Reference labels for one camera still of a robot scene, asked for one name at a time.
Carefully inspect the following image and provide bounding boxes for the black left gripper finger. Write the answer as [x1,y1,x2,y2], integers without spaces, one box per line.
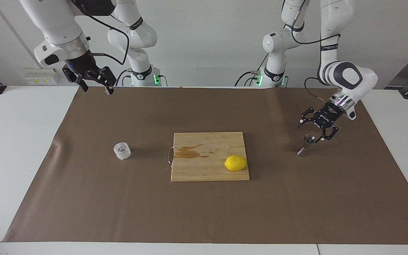
[297,107,318,129]
[315,125,339,144]

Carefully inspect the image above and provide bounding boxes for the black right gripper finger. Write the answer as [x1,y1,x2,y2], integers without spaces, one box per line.
[62,66,89,94]
[90,66,117,96]

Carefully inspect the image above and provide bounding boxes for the steel double jigger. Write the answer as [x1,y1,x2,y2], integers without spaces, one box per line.
[297,134,316,157]

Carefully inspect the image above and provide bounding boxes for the clear faceted glass cup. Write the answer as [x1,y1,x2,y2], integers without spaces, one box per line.
[113,142,132,161]

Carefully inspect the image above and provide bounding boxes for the yellow lemon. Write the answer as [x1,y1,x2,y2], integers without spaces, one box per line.
[224,155,248,172]

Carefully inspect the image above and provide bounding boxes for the wooden cutting board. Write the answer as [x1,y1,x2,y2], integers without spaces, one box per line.
[168,132,250,182]

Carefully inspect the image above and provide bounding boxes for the brown paper table mat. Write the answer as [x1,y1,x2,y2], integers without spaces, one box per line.
[3,86,408,245]

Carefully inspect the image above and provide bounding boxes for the black right arm base cable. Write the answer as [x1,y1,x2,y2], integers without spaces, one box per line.
[115,69,133,87]

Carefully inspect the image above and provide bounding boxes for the black arm base cable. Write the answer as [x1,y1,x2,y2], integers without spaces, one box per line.
[115,69,133,87]
[235,55,263,87]

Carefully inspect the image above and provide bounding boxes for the white wall socket box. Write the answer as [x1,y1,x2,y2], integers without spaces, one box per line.
[23,68,60,86]

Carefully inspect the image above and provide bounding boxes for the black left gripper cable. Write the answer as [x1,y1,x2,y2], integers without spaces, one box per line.
[291,0,341,104]

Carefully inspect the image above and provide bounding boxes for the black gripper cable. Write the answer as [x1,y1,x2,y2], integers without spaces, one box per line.
[291,0,341,104]
[71,0,130,66]

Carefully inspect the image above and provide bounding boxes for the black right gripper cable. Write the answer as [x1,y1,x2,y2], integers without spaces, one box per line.
[71,0,130,66]

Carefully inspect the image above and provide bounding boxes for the black left arm base cable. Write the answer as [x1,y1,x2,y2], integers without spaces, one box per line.
[235,55,263,87]

